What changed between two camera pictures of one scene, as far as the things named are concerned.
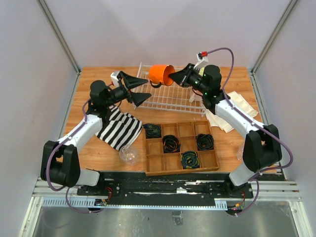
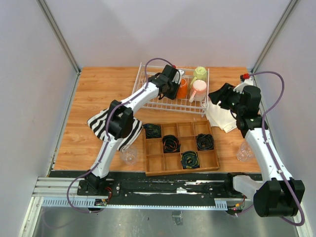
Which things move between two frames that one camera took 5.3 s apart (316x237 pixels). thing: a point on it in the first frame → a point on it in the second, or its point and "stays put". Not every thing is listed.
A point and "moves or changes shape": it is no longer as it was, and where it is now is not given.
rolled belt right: (205, 142) stays put
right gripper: (179, 76) → (222, 95)
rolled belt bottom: (190, 160) stays put
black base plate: (156, 185) stays put
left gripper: (131, 82) → (173, 96)
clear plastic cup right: (239, 154) stays put
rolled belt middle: (171, 143) stays put
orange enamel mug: (159, 73) moves or changes shape
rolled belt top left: (152, 130) stays put
